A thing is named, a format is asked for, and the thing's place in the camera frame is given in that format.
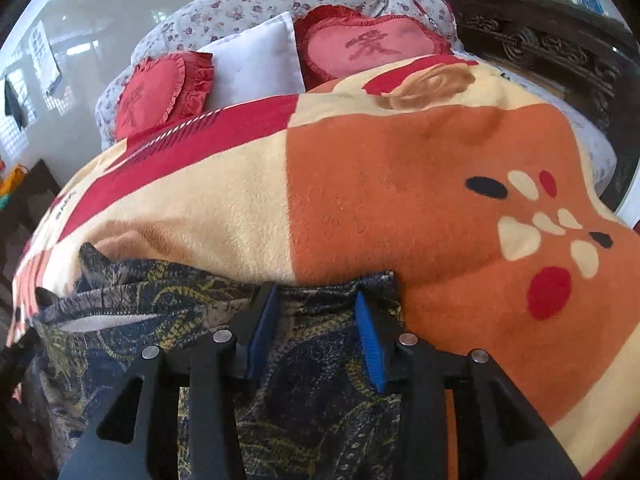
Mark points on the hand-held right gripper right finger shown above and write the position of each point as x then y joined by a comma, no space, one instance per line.
372,345

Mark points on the wall calendar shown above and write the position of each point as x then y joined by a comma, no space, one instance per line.
45,57

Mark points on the printed rose blanket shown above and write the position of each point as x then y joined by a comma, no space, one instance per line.
390,200

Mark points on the orange yellow bag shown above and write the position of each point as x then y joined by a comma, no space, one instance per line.
12,182

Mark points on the navy floral print shirt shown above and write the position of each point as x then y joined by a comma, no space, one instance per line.
310,360

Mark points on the dark carved wooden headboard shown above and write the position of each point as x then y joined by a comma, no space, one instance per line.
550,50

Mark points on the white floral bed sheet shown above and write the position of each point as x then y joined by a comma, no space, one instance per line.
595,150

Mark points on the red heart pillow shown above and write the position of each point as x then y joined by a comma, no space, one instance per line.
365,45
150,95

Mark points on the dark wooden nightstand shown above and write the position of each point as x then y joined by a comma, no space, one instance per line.
35,200

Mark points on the dark hanging cloth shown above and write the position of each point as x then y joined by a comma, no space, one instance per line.
14,102

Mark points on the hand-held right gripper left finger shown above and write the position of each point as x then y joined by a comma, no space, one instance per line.
262,335

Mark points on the white pillow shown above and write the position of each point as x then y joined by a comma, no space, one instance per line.
255,60

